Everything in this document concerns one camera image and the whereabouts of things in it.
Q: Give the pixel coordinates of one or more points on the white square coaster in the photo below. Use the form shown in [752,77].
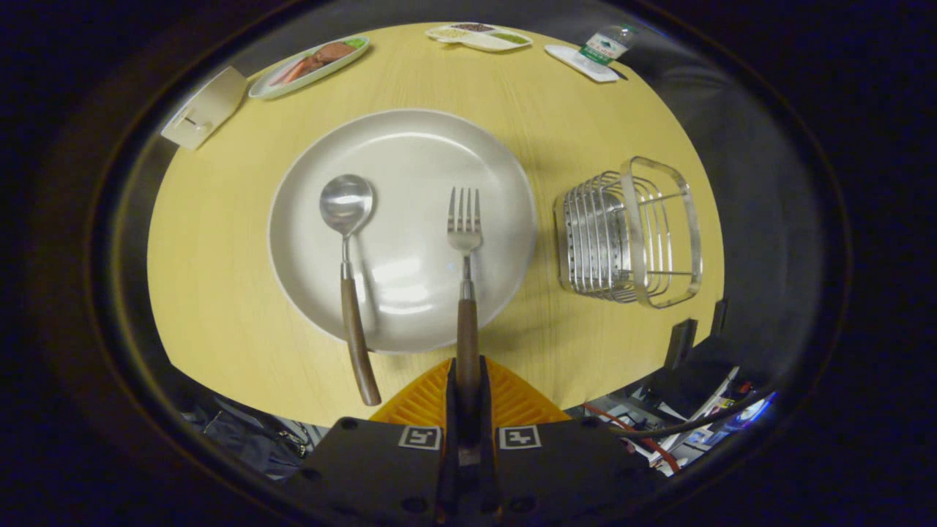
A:
[562,54]

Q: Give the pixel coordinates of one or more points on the dark bag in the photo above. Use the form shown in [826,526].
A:
[241,439]

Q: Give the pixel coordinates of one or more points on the black table clamp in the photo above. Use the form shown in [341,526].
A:
[679,344]
[719,316]

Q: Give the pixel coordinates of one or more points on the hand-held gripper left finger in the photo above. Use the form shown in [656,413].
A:
[451,410]

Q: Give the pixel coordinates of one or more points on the sliced meat and vegetables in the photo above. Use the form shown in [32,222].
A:
[333,53]

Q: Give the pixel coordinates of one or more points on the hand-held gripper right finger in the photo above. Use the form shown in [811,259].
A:
[486,410]

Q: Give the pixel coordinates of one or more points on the pale green oval plate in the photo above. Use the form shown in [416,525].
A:
[267,91]

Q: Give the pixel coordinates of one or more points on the white toaster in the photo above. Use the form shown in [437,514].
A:
[212,102]

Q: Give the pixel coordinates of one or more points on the large white round plate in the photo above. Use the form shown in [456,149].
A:
[410,168]

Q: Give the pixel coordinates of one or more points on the white divided grain dish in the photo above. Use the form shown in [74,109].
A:
[483,42]

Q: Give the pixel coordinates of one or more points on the clear plastic water bottle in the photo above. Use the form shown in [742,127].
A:
[600,50]

